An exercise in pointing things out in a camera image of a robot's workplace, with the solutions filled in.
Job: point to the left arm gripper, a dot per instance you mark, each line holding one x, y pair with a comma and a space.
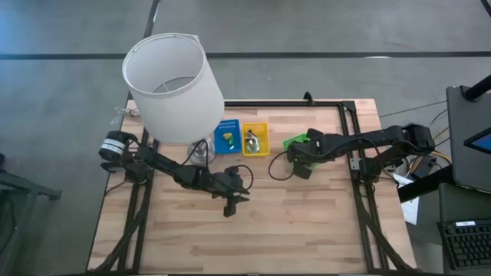
224, 184

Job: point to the white paper sheet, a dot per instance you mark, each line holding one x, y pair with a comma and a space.
410, 209

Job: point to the tablet with blue screen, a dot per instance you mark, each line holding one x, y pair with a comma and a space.
481, 142

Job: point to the black aluminium table frame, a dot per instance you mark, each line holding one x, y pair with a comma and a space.
284, 103

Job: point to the silver metal bracket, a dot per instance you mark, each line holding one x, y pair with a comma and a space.
354, 164

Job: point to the dark metal staple remover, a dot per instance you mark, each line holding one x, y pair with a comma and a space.
250, 135

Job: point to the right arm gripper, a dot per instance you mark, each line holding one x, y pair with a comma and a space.
308, 151

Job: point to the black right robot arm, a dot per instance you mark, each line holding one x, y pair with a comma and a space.
383, 136

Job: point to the black metal stand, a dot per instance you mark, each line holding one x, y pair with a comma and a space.
23, 188

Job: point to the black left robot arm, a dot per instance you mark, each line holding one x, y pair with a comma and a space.
165, 166

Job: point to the yellow plastic basket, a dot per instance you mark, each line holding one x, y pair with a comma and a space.
264, 132

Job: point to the black support beam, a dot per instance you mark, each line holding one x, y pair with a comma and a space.
422, 189

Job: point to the black keyboard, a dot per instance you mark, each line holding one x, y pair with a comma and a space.
466, 245

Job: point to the black pole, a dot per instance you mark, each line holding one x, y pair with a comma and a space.
477, 89

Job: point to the black clamp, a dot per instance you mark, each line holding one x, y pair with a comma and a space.
308, 98

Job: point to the green plastic basket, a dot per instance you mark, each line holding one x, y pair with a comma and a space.
295, 140

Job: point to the blue plastic basket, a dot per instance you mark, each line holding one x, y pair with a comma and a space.
220, 143

